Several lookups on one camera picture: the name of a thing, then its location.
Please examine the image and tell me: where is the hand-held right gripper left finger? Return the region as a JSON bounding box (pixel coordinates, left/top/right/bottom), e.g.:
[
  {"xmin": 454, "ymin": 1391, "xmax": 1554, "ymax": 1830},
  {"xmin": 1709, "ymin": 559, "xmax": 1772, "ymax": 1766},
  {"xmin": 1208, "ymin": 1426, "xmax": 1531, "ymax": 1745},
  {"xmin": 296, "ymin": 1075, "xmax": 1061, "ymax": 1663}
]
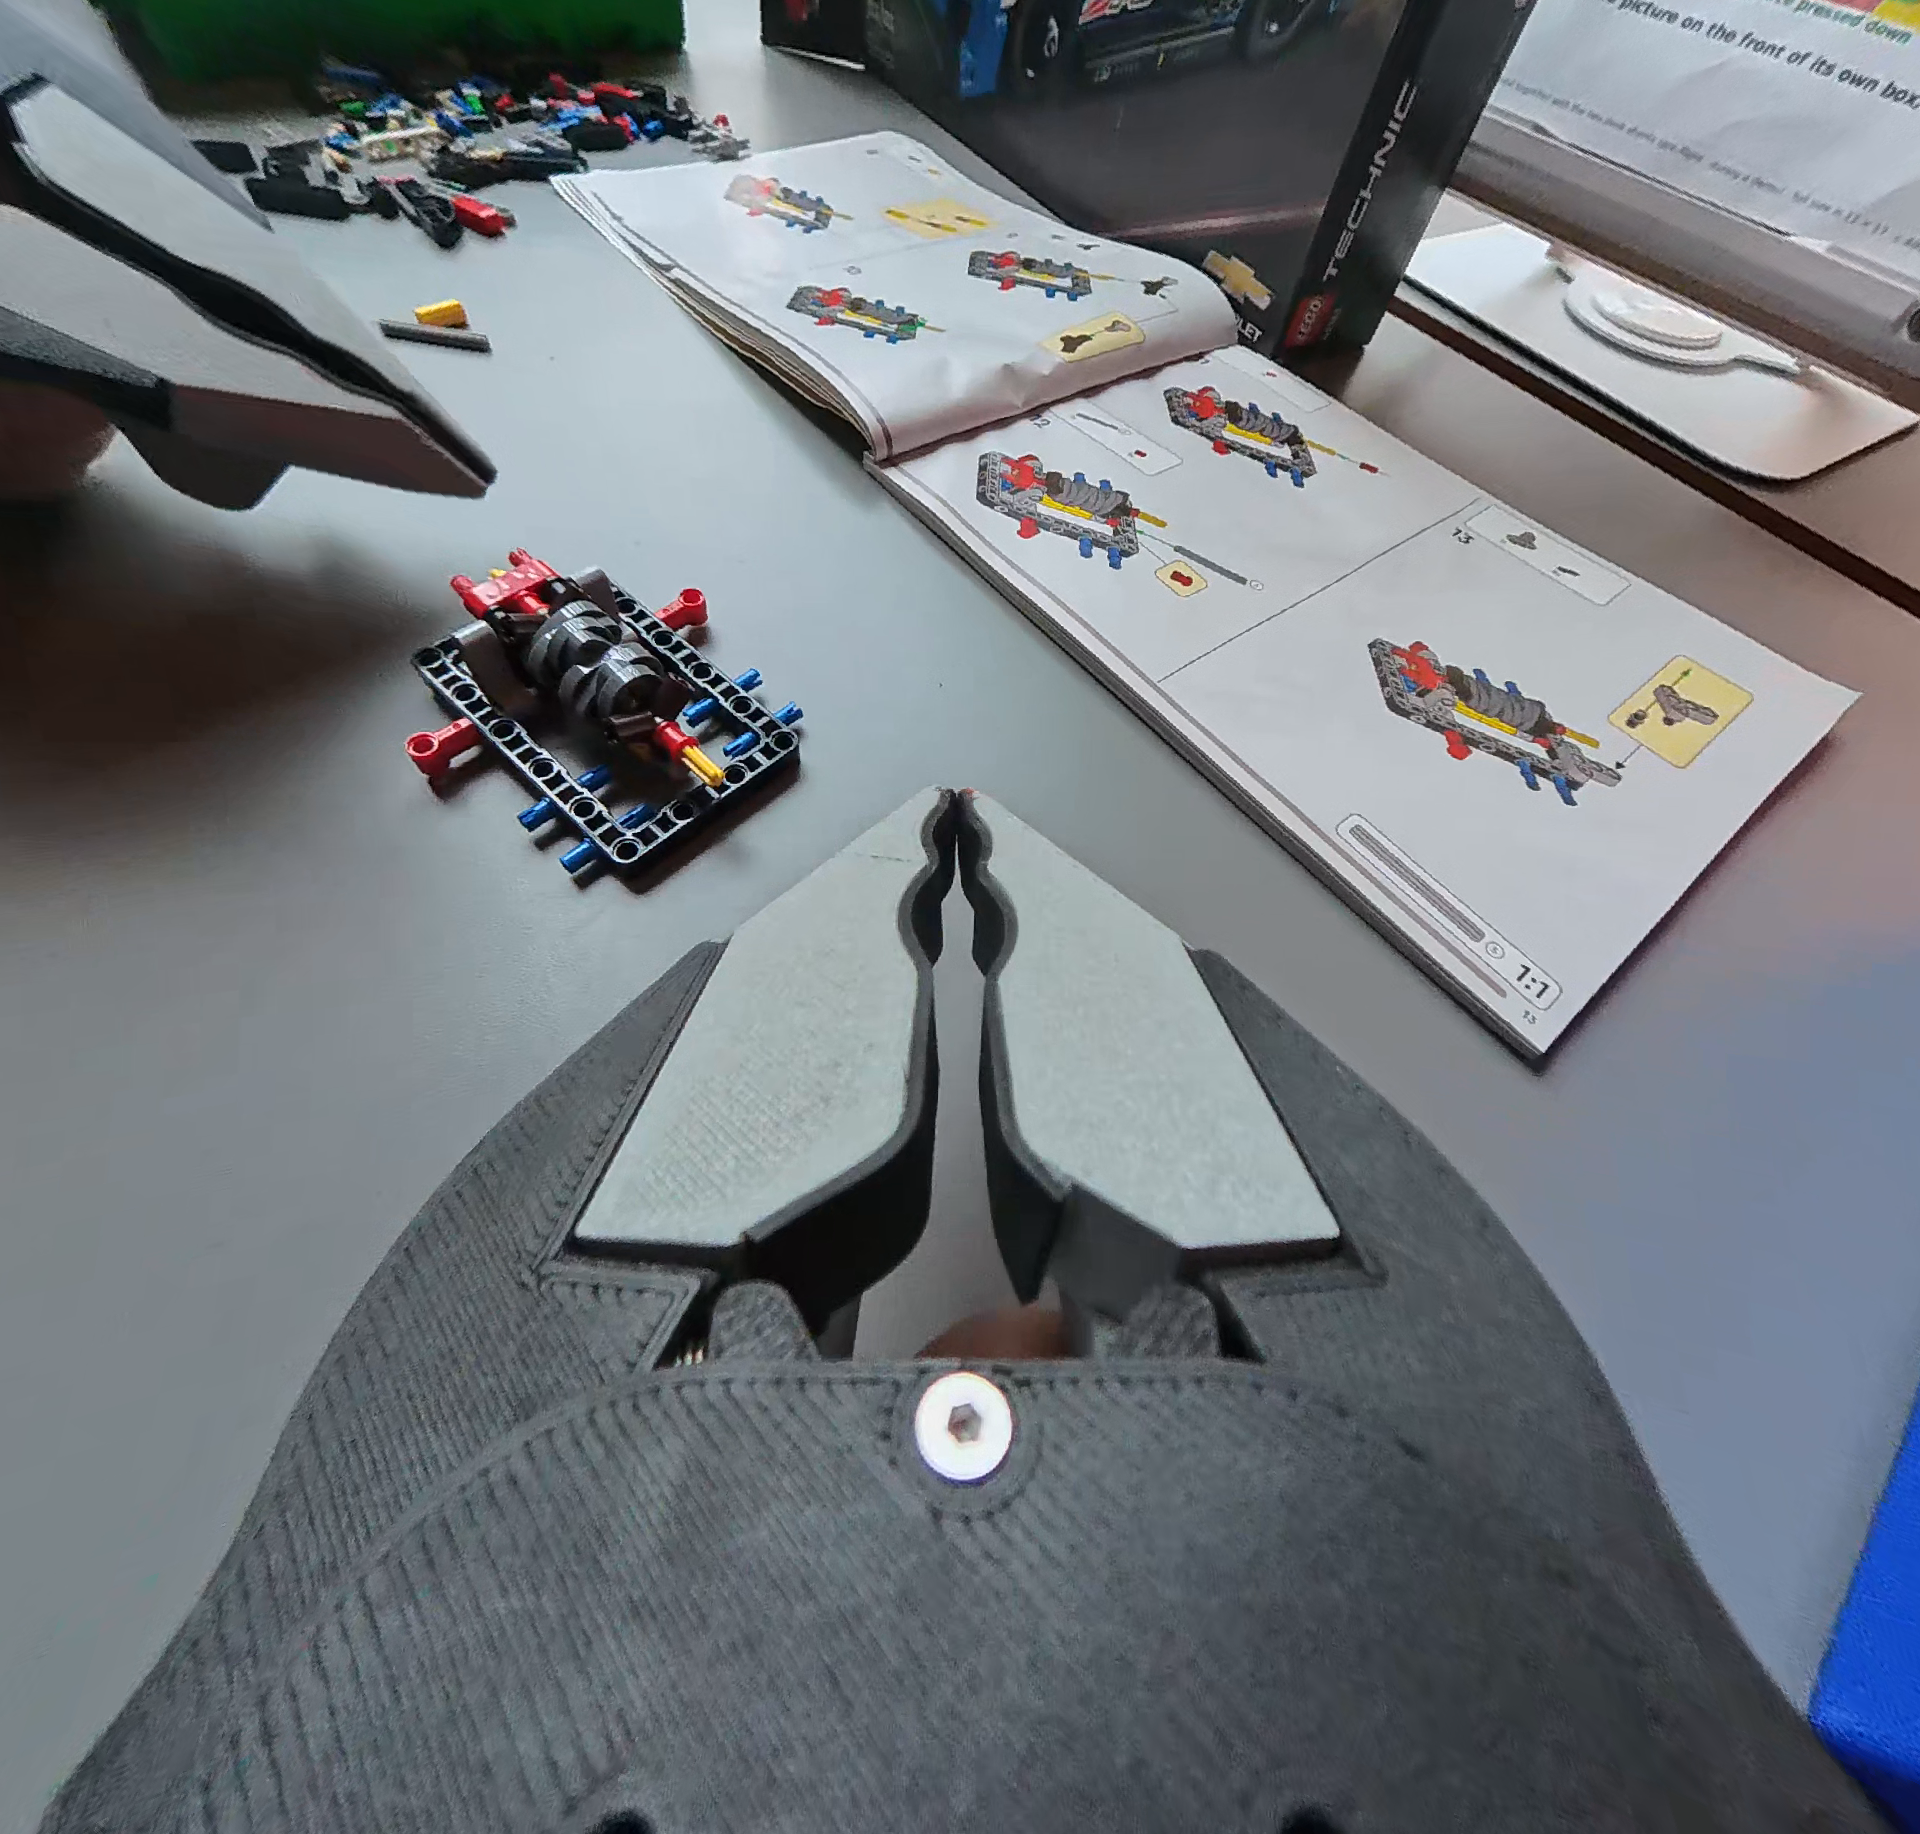
[{"xmin": 570, "ymin": 786, "xmax": 960, "ymax": 1359}]

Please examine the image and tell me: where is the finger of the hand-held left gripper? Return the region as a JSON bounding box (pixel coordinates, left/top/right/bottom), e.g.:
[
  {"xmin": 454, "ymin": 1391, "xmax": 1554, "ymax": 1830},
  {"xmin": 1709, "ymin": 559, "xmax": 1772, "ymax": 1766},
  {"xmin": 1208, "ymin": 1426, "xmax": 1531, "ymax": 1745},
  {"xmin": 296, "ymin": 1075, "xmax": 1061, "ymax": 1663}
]
[
  {"xmin": 0, "ymin": 82, "xmax": 499, "ymax": 498},
  {"xmin": 0, "ymin": 198, "xmax": 482, "ymax": 512}
]

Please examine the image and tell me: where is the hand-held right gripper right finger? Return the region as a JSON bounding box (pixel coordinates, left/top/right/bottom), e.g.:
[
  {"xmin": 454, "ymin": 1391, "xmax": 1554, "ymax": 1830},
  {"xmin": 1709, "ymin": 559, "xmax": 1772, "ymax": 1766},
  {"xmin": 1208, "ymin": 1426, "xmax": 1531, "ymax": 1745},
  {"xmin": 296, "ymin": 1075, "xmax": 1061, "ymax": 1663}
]
[{"xmin": 958, "ymin": 786, "xmax": 1345, "ymax": 1355}]

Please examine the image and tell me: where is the black lego chassis assembly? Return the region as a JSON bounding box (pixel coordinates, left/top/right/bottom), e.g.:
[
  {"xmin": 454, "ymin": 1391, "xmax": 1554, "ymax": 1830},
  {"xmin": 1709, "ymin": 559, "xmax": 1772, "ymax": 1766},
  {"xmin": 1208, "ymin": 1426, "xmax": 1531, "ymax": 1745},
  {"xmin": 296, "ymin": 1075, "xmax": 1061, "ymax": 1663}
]
[{"xmin": 406, "ymin": 547, "xmax": 802, "ymax": 894}]

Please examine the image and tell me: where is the pile of loose lego pieces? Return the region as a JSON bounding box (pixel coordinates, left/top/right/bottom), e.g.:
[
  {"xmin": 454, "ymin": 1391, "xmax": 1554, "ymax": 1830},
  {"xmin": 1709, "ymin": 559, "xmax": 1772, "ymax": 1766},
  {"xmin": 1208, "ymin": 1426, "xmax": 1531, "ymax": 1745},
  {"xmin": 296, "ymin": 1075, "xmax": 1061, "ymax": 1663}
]
[{"xmin": 193, "ymin": 57, "xmax": 750, "ymax": 248}]

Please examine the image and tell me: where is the open lego instruction booklet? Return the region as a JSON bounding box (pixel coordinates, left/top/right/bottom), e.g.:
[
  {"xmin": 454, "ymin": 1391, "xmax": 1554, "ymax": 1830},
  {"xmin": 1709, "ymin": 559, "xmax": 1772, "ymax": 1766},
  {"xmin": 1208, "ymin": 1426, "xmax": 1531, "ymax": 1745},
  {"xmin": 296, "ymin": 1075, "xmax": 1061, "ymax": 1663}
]
[{"xmin": 548, "ymin": 129, "xmax": 1865, "ymax": 1062}]

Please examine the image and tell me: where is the black lego set box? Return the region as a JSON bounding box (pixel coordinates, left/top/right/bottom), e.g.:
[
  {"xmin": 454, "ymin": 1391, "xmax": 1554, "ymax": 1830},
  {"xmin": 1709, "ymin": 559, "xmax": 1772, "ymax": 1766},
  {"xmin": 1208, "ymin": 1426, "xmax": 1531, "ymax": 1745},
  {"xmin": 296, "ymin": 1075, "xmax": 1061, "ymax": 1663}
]
[{"xmin": 863, "ymin": 0, "xmax": 1581, "ymax": 360}]

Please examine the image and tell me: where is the white flat stand base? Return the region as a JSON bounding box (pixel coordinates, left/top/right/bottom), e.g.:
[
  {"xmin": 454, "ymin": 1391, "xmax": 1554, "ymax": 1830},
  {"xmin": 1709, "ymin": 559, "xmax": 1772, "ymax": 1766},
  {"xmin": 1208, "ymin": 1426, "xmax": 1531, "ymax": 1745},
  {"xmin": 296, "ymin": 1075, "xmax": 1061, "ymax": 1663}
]
[{"xmin": 1400, "ymin": 220, "xmax": 1920, "ymax": 484}]

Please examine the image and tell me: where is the blue plastic bin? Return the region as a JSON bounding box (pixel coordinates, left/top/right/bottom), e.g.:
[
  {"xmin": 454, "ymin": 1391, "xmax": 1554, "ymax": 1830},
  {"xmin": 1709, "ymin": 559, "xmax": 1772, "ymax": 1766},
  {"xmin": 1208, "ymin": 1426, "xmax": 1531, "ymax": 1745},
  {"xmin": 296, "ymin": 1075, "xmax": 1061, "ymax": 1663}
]
[{"xmin": 1802, "ymin": 1422, "xmax": 1920, "ymax": 1834}]

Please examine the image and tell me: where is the printed instruction sign sheet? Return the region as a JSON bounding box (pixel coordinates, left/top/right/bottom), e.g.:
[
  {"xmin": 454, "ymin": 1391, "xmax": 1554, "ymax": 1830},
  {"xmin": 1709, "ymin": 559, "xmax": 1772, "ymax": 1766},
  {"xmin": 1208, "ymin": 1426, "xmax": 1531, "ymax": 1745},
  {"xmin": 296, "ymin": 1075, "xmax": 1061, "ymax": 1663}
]
[{"xmin": 1490, "ymin": 0, "xmax": 1920, "ymax": 297}]

